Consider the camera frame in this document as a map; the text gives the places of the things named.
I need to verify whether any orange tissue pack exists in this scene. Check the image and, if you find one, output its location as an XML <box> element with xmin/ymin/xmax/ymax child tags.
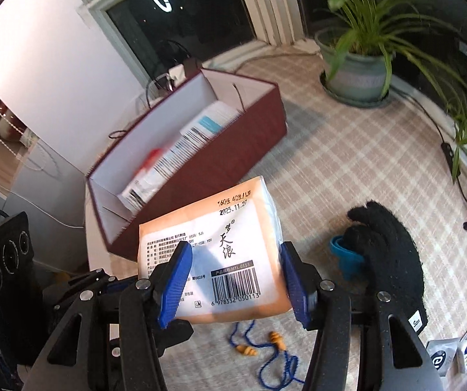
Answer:
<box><xmin>137</xmin><ymin>177</ymin><xmax>291</xmax><ymax>324</ymax></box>

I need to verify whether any teal blue soft item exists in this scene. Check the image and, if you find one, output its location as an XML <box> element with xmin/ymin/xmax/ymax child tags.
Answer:
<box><xmin>329</xmin><ymin>236</ymin><xmax>366</xmax><ymax>281</ymax></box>

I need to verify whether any grey sachet black circle logo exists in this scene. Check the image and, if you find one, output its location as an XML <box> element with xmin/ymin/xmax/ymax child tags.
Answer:
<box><xmin>426</xmin><ymin>338</ymin><xmax>460</xmax><ymax>378</ymax></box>

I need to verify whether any black knit hat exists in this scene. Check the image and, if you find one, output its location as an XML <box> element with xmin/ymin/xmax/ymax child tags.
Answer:
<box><xmin>342</xmin><ymin>200</ymin><xmax>428</xmax><ymax>334</ymax></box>

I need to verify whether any checked beige rug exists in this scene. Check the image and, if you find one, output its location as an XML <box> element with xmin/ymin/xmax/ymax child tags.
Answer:
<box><xmin>160</xmin><ymin>56</ymin><xmax>467</xmax><ymax>390</ymax></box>

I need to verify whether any dark red storage box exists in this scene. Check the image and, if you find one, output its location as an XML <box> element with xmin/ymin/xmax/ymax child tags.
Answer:
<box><xmin>87</xmin><ymin>69</ymin><xmax>287</xmax><ymax>260</ymax></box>

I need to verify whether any large white plastic package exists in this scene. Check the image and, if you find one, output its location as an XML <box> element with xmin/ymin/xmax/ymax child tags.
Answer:
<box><xmin>119</xmin><ymin>101</ymin><xmax>241</xmax><ymax>214</ymax></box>

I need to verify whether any small green spider plant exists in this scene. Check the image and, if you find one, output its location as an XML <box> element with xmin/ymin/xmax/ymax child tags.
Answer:
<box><xmin>446</xmin><ymin>89</ymin><xmax>467</xmax><ymax>184</ymax></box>

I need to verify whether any potted spider plant grey pot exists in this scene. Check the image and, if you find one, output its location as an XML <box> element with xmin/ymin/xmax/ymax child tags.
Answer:
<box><xmin>314</xmin><ymin>0</ymin><xmax>467</xmax><ymax>109</ymax></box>

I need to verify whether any orange earplugs blue cord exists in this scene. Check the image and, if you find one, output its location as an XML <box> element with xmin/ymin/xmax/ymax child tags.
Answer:
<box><xmin>228</xmin><ymin>318</ymin><xmax>306</xmax><ymax>391</ymax></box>

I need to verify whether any black camera device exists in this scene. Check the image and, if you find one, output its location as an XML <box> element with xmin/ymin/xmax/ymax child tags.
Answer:
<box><xmin>0</xmin><ymin>212</ymin><xmax>34</xmax><ymax>305</ymax></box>

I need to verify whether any black power cable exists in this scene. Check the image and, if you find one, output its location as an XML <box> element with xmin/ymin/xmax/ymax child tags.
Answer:
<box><xmin>391</xmin><ymin>85</ymin><xmax>467</xmax><ymax>213</ymax></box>

